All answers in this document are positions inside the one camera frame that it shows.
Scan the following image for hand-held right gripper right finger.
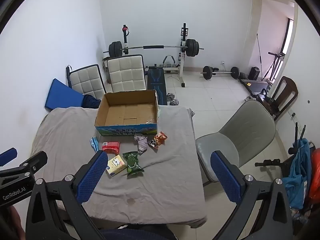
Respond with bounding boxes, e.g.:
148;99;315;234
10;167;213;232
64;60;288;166
210;150;293;240

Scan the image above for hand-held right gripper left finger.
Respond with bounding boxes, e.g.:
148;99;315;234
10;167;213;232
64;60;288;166
25;150;108;240

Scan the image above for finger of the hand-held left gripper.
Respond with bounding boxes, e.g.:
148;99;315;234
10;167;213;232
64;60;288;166
0;148;18;167
0;151;48;179

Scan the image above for yellow white snack box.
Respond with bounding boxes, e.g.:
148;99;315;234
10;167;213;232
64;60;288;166
106;154;127;177

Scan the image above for red packet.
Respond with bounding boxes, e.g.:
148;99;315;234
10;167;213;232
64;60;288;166
102;141;121;155

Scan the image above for green snack packet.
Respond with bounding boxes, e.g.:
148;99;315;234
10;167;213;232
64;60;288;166
122;151;145;177

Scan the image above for grey sock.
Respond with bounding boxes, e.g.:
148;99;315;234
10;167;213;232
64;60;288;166
134;133;149;156

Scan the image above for cardboard box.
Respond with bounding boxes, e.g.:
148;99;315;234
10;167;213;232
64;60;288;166
94;89;159;137

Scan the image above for orange snack packet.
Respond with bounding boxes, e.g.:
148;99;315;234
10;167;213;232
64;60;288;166
147;131;168;150

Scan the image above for person's left forearm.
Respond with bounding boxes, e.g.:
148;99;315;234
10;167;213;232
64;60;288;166
0;206;26;240

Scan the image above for grey office chair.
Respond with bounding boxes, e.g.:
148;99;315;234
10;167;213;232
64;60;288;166
195;100;276;183

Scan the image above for grey table cloth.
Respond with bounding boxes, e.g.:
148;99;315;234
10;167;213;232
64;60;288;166
29;106;208;228

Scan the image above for person's dark clothing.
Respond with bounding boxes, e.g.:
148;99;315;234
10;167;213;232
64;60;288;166
99;225;177;240

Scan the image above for blue hanging clothes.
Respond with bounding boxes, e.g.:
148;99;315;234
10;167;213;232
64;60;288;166
282;138;312;210

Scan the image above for blue foam mat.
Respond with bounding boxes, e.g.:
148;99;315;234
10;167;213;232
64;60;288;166
44;78;86;111

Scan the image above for dark blue garment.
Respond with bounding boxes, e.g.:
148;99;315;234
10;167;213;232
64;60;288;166
82;94;102;109

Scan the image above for black upright poles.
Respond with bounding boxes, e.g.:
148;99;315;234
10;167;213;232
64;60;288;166
287;122;307;155

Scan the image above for orange bag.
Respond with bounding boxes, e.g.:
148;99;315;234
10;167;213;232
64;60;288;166
308;148;320;207

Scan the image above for white cushioned chair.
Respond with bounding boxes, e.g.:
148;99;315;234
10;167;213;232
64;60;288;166
107;54;147;93
68;64;107;101

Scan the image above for black treadmill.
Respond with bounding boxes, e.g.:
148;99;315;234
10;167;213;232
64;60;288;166
239;52;286;98

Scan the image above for short barbell with black plates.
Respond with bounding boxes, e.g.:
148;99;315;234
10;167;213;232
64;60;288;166
200;65;240;81

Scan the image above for black speaker box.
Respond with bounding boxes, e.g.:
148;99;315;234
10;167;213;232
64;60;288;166
248;66;261;81

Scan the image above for dark wooden chair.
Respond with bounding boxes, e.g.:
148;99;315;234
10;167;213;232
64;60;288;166
264;76;299;122

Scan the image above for black weight bench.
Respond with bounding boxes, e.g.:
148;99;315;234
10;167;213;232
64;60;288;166
147;68;168;105

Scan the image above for white weight bench rack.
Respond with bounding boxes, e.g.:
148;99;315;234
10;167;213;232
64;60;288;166
122;23;191;88

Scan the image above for long barbell with black plates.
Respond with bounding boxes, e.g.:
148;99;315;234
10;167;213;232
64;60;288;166
103;38;204;58

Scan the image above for window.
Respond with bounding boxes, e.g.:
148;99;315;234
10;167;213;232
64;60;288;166
279;17;295;56

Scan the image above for black padded handle bar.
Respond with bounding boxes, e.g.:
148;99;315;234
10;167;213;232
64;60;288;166
255;159;288;168

